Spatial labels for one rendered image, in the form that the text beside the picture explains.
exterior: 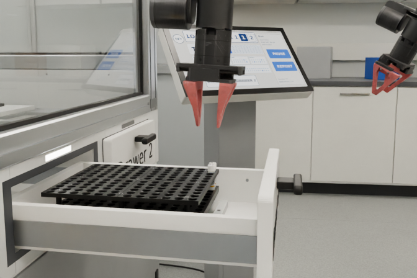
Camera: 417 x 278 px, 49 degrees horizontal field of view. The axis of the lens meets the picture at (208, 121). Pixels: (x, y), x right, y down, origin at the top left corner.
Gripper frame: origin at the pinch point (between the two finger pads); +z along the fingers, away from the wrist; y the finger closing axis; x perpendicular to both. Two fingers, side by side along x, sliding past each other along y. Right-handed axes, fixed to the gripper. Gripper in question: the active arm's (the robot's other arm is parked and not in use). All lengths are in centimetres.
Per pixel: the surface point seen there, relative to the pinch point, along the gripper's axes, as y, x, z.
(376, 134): -82, -291, 41
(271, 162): -10.6, 3.8, 4.8
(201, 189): -1.2, 10.1, 8.3
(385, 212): -87, -257, 91
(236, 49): 7, -94, -13
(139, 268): 20, -30, 42
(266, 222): -10.9, 21.4, 8.0
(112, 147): 20.3, -10.5, 8.1
